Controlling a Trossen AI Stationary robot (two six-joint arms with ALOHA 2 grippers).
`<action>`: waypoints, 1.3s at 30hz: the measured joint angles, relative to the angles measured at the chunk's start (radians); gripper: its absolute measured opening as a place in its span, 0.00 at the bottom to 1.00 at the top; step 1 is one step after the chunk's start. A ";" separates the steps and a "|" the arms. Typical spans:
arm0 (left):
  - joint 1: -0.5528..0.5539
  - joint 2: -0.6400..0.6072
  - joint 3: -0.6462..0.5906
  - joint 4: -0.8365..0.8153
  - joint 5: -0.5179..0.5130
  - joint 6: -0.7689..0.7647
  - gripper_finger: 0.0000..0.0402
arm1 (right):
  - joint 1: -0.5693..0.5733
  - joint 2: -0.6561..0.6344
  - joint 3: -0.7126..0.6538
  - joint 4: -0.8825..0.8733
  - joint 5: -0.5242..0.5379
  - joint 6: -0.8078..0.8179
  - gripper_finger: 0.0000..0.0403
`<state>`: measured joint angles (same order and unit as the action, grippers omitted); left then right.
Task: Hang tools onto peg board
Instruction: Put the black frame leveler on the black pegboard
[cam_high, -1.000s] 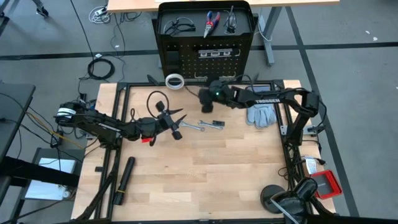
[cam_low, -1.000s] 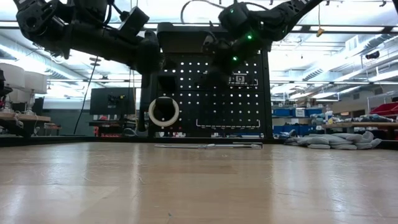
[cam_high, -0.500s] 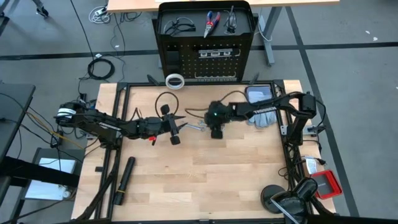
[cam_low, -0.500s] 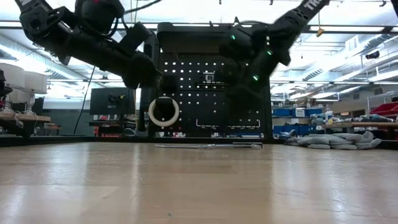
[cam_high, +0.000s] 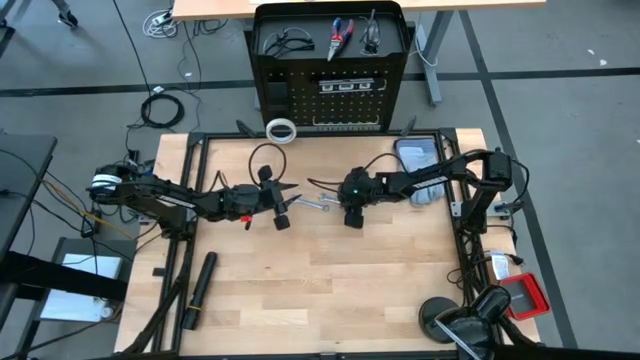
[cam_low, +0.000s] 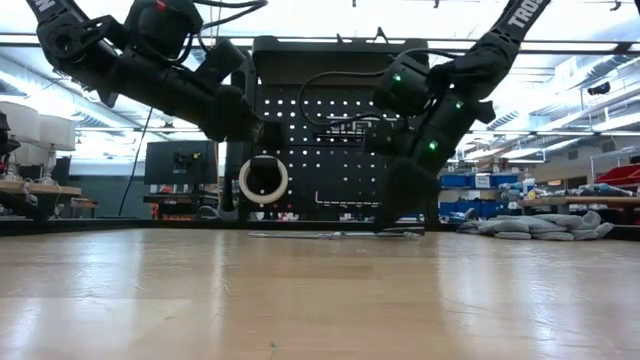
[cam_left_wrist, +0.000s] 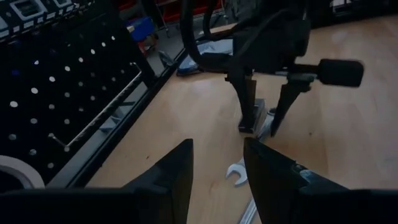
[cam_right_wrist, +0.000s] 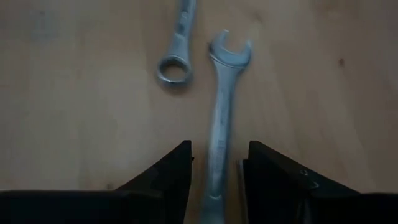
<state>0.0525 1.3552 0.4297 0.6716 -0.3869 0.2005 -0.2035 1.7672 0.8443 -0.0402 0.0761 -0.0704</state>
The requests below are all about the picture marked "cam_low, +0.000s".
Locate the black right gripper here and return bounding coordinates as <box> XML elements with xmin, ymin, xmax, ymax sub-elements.
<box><xmin>374</xmin><ymin>157</ymin><xmax>441</xmax><ymax>230</ymax></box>

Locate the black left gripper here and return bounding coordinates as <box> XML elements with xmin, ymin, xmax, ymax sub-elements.
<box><xmin>199</xmin><ymin>85</ymin><xmax>285</xmax><ymax>150</ymax></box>

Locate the white tape roll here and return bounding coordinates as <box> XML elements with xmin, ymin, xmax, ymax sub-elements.
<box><xmin>237</xmin><ymin>154</ymin><xmax>290</xmax><ymax>205</ymax></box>

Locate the black pegboard stand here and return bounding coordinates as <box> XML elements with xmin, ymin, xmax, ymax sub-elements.
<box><xmin>223</xmin><ymin>35</ymin><xmax>441</xmax><ymax>225</ymax></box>

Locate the grey work glove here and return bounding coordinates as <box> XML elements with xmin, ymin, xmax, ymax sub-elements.
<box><xmin>457</xmin><ymin>219</ymin><xmax>615</xmax><ymax>242</ymax></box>
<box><xmin>487</xmin><ymin>209</ymin><xmax>603</xmax><ymax>234</ymax></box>

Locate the black monitor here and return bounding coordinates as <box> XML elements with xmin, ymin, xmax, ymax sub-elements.
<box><xmin>144</xmin><ymin>140</ymin><xmax>220</xmax><ymax>187</ymax></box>

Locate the wooden workbench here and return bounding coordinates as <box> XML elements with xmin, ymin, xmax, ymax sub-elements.
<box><xmin>518</xmin><ymin>195</ymin><xmax>640</xmax><ymax>224</ymax></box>

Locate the white table lamp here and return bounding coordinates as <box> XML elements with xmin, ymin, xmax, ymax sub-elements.
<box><xmin>38</xmin><ymin>114</ymin><xmax>77</xmax><ymax>185</ymax></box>
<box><xmin>0</xmin><ymin>101</ymin><xmax>41</xmax><ymax>144</ymax></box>

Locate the red storage bin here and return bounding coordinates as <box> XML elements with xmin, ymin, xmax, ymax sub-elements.
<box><xmin>593</xmin><ymin>164</ymin><xmax>640</xmax><ymax>187</ymax></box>

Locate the wooden desk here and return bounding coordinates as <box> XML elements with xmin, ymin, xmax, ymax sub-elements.
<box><xmin>0</xmin><ymin>179</ymin><xmax>84</xmax><ymax>220</ymax></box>

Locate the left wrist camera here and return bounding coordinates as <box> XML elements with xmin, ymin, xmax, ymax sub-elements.
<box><xmin>193</xmin><ymin>38</ymin><xmax>247</xmax><ymax>85</ymax></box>

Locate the black hanging cable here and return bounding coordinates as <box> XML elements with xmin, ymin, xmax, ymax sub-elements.
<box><xmin>117</xmin><ymin>105</ymin><xmax>155</xmax><ymax>217</ymax></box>

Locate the black aluminium table frame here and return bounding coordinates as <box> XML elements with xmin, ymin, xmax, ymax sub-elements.
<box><xmin>0</xmin><ymin>217</ymin><xmax>640</xmax><ymax>241</ymax></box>

